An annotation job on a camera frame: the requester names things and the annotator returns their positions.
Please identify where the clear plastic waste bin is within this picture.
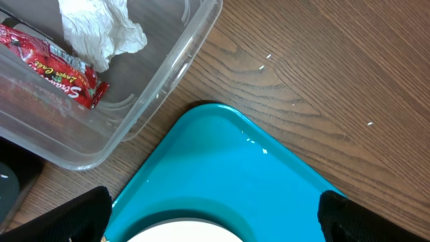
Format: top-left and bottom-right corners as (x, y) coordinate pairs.
(1, 0), (222, 170)

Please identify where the large white plate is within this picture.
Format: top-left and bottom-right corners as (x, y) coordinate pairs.
(128, 218), (243, 242)

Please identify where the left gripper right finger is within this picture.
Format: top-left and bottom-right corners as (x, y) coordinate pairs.
(317, 190), (428, 242)

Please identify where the black waste tray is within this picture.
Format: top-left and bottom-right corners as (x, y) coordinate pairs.
(1, 138), (44, 233)

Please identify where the red snack wrapper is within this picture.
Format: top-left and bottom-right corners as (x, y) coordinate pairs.
(1, 25), (110, 109)

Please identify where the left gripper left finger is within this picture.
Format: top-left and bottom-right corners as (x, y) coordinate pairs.
(1, 186), (112, 242)

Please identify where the white napkin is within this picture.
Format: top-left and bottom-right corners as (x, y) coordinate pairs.
(58, 0), (147, 73)

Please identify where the teal plastic serving tray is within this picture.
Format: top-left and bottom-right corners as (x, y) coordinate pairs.
(105, 104), (333, 241)

